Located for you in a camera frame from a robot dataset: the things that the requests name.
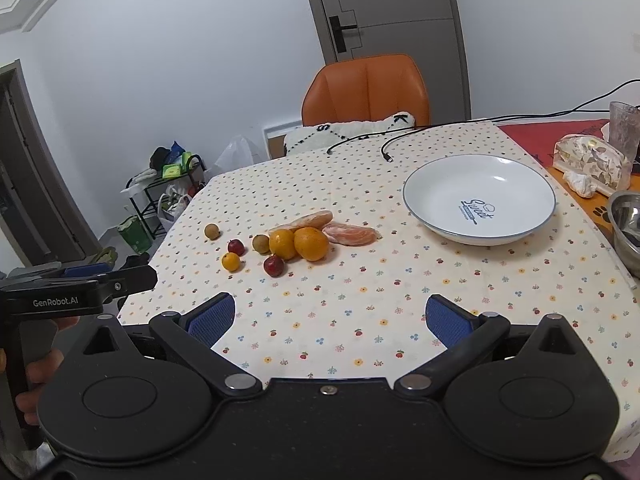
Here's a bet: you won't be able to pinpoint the small orange kumquat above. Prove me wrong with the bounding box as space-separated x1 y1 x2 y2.
220 252 241 273

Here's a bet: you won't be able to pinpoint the brown longan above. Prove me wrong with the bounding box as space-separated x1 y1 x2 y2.
204 223 220 240
252 234 270 255

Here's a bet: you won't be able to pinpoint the medium orange mandarin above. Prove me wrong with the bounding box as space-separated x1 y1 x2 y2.
269 229 297 261

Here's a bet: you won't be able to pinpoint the large orange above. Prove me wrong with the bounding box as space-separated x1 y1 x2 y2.
294 226 330 262

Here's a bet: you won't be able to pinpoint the short peeled pomelo segment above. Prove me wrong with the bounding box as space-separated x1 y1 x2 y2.
322 222 382 247

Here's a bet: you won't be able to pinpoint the long peeled pomelo segment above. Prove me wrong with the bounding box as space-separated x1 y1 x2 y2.
268 210 333 234

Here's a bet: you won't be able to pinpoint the person's left hand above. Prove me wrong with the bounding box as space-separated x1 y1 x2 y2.
0 314 82 427

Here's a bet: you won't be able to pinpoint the green bag on floor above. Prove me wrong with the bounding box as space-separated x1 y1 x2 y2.
117 216 152 255

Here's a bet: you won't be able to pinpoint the floral dotted tablecloth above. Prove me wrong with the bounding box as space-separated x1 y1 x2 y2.
119 122 639 462

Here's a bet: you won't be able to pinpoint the white plate blue rim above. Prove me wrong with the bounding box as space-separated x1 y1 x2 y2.
402 154 555 247

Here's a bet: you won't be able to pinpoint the black metal shoe rack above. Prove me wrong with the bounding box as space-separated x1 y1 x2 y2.
122 152 206 240

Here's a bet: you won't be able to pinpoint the white plastic bag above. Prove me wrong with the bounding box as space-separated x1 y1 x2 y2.
215 136 264 172

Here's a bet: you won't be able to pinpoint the crumpled white tissue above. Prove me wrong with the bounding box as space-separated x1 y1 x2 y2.
563 171 598 200

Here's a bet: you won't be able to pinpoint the stainless steel bowl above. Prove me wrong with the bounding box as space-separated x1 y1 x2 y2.
606 191 640 278

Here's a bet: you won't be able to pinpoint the red orange table mat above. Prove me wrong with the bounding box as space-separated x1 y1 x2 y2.
501 119 639 240

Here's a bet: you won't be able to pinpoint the floral tissue pouch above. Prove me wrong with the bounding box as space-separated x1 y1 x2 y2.
552 134 632 197

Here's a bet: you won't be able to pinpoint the white cushion black letters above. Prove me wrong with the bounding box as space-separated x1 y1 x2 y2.
283 112 416 156

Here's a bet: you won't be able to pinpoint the clear textured glass cup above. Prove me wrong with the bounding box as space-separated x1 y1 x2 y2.
608 101 640 162

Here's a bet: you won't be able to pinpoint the orange leather chair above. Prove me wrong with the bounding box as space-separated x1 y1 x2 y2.
302 54 431 127

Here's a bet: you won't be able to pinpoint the grey door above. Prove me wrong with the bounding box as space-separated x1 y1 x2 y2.
309 0 471 124

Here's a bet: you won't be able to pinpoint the black cable with clip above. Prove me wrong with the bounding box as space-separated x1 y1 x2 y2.
325 121 436 156

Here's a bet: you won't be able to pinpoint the black usb cable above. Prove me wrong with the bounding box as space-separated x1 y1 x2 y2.
380 77 640 164

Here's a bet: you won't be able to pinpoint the black door handle lock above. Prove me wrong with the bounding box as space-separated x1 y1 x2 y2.
329 15 358 53

